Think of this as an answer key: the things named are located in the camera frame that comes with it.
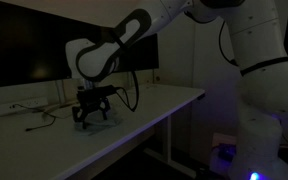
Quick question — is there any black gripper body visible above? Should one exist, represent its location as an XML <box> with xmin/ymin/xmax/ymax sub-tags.
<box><xmin>77</xmin><ymin>89</ymin><xmax>108</xmax><ymax>112</ymax></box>

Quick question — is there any light blue cloth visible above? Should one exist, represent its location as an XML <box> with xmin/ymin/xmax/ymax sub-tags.
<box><xmin>74</xmin><ymin>112</ymin><xmax>122</xmax><ymax>135</ymax></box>

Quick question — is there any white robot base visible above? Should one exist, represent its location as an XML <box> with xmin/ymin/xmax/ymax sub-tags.
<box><xmin>228</xmin><ymin>110</ymin><xmax>288</xmax><ymax>180</ymax></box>

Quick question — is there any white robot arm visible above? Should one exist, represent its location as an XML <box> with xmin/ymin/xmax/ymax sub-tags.
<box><xmin>65</xmin><ymin>0</ymin><xmax>288</xmax><ymax>120</ymax></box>

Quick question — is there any silver monitor stand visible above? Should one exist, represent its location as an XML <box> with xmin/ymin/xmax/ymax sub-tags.
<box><xmin>55</xmin><ymin>80</ymin><xmax>66</xmax><ymax>104</ymax></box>

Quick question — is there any right black monitor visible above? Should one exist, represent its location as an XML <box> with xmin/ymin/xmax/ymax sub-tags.
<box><xmin>100</xmin><ymin>26</ymin><xmax>160</xmax><ymax>73</ymax></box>

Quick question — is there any white power strip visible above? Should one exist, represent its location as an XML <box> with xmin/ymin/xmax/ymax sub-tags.
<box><xmin>0</xmin><ymin>97</ymin><xmax>48</xmax><ymax>115</ymax></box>

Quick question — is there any large left black monitor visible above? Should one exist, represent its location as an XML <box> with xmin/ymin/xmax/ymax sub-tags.
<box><xmin>0</xmin><ymin>1</ymin><xmax>101</xmax><ymax>87</ymax></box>

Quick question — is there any white desk leg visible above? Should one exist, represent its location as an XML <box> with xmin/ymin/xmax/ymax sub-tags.
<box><xmin>144</xmin><ymin>116</ymin><xmax>197</xmax><ymax>179</ymax></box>

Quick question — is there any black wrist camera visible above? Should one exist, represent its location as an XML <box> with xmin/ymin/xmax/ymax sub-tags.
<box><xmin>92</xmin><ymin>85</ymin><xmax>118</xmax><ymax>97</ymax></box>

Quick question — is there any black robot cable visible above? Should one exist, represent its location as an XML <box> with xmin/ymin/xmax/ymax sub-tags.
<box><xmin>113</xmin><ymin>69</ymin><xmax>140</xmax><ymax>113</ymax></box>

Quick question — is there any black cable on desk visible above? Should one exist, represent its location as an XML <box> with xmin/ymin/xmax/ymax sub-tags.
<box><xmin>9</xmin><ymin>103</ymin><xmax>82</xmax><ymax>132</ymax></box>

